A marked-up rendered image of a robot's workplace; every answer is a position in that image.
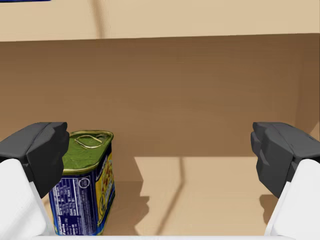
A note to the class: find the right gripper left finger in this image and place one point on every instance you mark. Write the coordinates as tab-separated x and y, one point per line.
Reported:
37	155

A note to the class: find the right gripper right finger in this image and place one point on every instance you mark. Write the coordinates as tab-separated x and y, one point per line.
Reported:
282	152

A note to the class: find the green and blue rectangular can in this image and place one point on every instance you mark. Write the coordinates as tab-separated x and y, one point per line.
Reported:
85	185

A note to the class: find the pale wooden shelf unit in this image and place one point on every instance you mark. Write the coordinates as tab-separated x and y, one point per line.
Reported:
175	87

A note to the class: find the blue flat can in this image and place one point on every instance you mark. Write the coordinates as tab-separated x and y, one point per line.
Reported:
25	0

